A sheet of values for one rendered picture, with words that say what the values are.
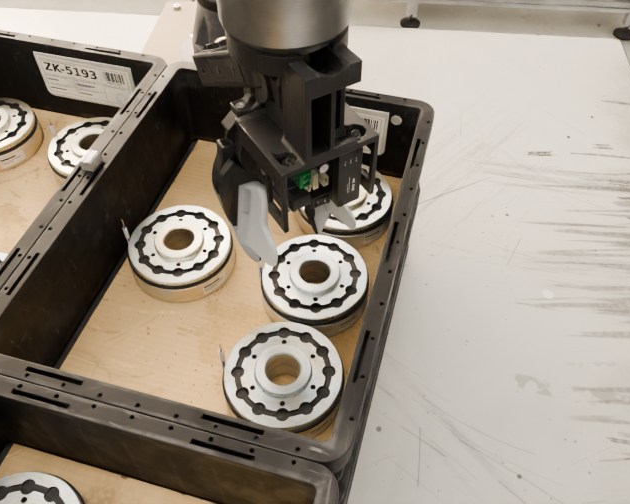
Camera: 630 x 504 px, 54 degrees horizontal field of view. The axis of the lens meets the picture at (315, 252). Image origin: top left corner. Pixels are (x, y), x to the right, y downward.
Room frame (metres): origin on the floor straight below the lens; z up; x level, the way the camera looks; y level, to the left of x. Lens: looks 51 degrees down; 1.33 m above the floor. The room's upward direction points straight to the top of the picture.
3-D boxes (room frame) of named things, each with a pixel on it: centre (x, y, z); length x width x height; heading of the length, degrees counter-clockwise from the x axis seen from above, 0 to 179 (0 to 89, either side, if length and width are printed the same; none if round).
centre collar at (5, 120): (0.58, 0.38, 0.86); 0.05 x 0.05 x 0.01
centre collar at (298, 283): (0.36, 0.00, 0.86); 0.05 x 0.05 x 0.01
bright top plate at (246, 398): (0.25, 0.03, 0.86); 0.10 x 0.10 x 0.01
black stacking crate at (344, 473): (0.38, 0.07, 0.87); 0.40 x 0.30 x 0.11; 164
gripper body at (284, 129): (0.32, 0.01, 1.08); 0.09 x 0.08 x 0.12; 32
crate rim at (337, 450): (0.38, 0.07, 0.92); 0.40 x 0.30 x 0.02; 164
